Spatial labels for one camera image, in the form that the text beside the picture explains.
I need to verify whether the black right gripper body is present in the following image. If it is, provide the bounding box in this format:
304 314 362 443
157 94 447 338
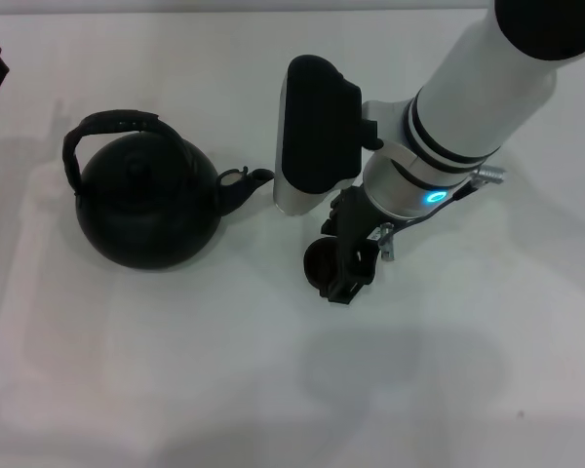
329 187 386 287

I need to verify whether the small dark brown teacup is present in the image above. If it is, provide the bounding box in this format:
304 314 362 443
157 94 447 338
303 237 342 290

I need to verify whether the black round teapot with handle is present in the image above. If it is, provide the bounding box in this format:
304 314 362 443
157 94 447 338
61 108 276 270

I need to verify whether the silver metal gripper bracket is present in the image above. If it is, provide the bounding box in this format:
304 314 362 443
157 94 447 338
369 221 397 263

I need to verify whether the thin dark arm cable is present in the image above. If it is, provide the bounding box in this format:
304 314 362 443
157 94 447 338
388 165 509 231

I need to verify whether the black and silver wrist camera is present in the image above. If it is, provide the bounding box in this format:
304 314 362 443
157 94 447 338
271 54 384 216

